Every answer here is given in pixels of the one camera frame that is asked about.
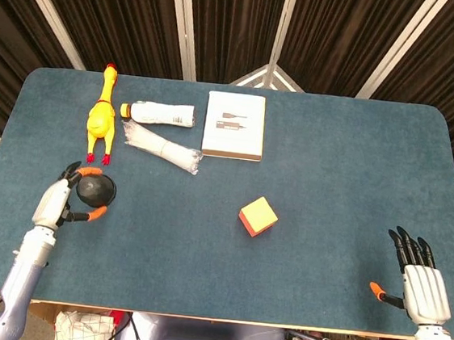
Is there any black metal bowl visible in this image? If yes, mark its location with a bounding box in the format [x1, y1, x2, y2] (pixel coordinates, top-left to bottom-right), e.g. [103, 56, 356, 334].
[74, 172, 116, 211]

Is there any orange yellow foam cube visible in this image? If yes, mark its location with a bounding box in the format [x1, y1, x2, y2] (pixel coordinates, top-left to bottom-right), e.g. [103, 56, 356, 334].
[237, 194, 282, 240]

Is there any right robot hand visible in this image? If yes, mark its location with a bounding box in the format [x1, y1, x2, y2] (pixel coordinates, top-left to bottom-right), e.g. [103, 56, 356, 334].
[365, 223, 454, 328]

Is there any white cardboard box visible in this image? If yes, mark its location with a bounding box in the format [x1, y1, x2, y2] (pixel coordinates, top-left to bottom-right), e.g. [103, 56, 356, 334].
[200, 89, 269, 163]

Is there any white checked bag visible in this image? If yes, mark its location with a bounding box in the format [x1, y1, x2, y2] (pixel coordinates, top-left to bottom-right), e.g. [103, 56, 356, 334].
[53, 308, 117, 340]

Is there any white triangular frame foot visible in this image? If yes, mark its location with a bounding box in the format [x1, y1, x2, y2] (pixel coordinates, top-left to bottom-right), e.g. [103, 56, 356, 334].
[229, 61, 306, 94]

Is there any white frame post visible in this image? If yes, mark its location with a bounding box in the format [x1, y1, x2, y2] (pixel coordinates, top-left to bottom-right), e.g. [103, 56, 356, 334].
[0, 0, 94, 72]
[355, 0, 441, 107]
[159, 0, 205, 82]
[265, 0, 301, 91]

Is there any yellow rubber chicken toy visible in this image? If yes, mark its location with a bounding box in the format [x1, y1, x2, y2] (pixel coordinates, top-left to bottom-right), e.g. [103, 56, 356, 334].
[82, 61, 124, 167]

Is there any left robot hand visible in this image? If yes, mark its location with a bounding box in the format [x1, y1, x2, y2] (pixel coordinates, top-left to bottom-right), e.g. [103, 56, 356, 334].
[30, 157, 113, 236]

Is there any blue felt table cover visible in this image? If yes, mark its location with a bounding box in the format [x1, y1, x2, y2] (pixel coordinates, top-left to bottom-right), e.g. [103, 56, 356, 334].
[0, 59, 454, 340]

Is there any white bottle orange cap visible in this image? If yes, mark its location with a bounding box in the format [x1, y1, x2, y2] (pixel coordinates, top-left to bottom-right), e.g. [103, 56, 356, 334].
[119, 97, 197, 130]

